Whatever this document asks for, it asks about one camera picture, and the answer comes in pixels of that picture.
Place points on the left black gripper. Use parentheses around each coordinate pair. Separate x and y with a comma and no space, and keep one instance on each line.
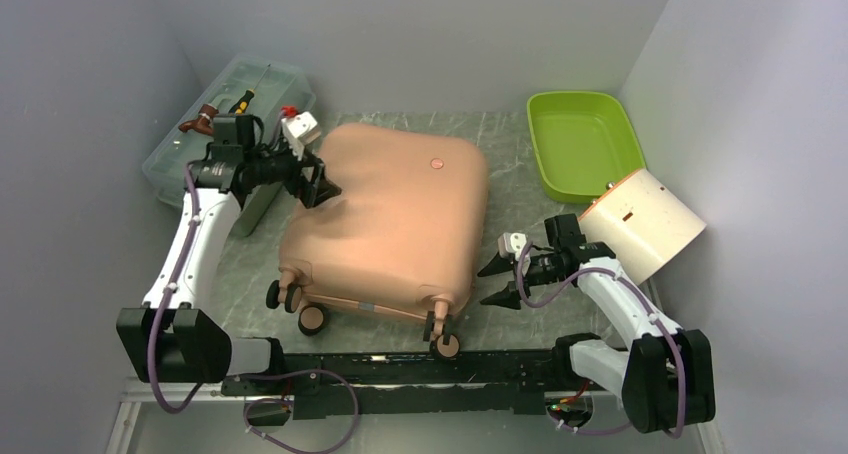
(318,188)

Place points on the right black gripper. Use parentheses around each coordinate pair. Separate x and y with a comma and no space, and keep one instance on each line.
(509,297)

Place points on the pink hard-shell suitcase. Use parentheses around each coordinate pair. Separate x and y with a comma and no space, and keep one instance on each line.
(401,238)

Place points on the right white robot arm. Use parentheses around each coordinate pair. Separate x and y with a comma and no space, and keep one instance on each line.
(663,378)

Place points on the yellow black screwdriver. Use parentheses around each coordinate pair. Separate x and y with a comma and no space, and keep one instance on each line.
(242,104)

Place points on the translucent plastic toolbox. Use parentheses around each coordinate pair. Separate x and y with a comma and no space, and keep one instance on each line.
(227,158)

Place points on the brown brass faucet valve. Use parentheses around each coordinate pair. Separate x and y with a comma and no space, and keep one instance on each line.
(202,123)

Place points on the cream appliance with orange rim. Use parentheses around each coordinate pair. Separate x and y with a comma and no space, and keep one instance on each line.
(643,223)

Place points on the green plastic tray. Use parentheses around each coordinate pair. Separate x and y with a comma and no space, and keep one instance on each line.
(582,140)

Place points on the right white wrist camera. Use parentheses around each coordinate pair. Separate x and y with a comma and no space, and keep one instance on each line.
(511,244)

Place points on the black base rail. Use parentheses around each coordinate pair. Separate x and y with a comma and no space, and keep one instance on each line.
(316,386)

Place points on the aluminium frame profile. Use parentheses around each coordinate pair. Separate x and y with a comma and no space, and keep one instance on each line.
(135,395)

